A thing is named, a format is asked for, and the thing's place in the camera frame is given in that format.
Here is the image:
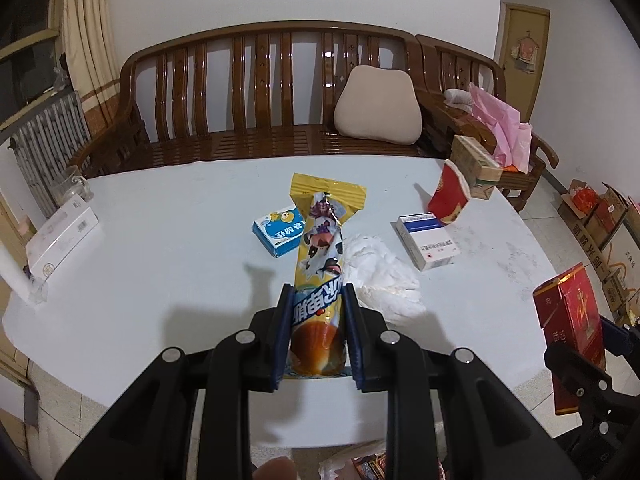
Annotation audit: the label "beige cushion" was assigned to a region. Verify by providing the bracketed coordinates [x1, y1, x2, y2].
[333, 65, 422, 145]

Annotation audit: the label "yellow snack wrapper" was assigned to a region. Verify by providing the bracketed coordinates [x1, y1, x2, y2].
[288, 174, 367, 377]

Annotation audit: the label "red cigarette pack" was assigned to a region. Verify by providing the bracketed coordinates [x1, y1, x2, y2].
[531, 261, 608, 416]

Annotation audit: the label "wooden armchair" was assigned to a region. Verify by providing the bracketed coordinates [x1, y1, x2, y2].
[416, 35, 559, 211]

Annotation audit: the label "wooden bench sofa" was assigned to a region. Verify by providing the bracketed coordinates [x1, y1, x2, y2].
[70, 21, 457, 178]

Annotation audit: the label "white tissue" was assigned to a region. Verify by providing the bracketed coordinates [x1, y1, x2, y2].
[343, 234, 427, 326]

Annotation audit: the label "left hand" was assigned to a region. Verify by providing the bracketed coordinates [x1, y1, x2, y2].
[252, 456, 297, 480]

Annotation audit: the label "red paper cup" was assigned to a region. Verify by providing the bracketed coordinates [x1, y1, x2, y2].
[427, 159, 471, 226]

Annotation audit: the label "brown drink carton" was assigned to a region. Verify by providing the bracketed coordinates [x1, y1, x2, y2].
[449, 136, 502, 200]

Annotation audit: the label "pink plastic bag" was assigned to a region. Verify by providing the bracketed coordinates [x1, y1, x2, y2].
[469, 84, 533, 174]

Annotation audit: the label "beige curtain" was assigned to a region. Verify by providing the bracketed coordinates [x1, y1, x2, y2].
[62, 0, 119, 136]

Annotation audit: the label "cardboard boxes on floor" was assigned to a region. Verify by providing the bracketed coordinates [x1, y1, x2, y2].
[559, 180, 639, 326]

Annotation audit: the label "white radiator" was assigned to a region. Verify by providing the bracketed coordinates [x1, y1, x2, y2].
[9, 88, 91, 218]

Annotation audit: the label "white long box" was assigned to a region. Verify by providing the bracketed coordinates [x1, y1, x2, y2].
[26, 195, 99, 281]

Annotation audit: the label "yellow door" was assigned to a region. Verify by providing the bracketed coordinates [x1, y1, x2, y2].
[498, 3, 550, 122]

